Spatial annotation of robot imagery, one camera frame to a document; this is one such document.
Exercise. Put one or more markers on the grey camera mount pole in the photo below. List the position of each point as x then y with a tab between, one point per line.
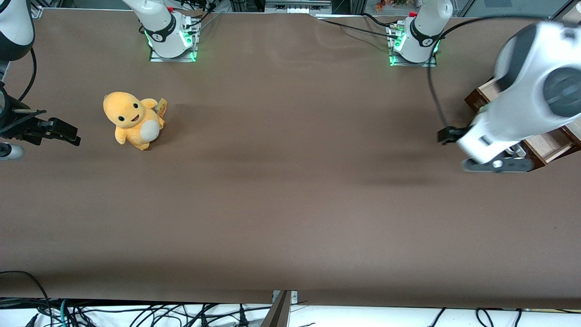
279	313

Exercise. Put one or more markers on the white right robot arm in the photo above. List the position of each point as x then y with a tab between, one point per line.
163	27

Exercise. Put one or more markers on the silver metal bracket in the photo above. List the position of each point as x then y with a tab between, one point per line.
295	296

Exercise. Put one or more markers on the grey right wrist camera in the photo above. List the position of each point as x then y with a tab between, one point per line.
10	152

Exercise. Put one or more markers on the grey power strip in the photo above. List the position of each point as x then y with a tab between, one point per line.
297	7

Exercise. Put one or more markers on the orange background object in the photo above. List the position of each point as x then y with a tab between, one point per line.
380	6

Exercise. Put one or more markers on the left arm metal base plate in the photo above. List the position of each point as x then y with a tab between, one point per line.
429	63

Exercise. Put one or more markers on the brown table cover sheet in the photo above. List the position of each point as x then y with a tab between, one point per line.
290	181

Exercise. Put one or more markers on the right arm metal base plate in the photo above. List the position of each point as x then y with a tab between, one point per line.
159	58

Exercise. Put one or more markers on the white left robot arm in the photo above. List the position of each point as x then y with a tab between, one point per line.
531	68

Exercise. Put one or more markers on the yellow plush toy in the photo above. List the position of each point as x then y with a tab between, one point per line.
131	113

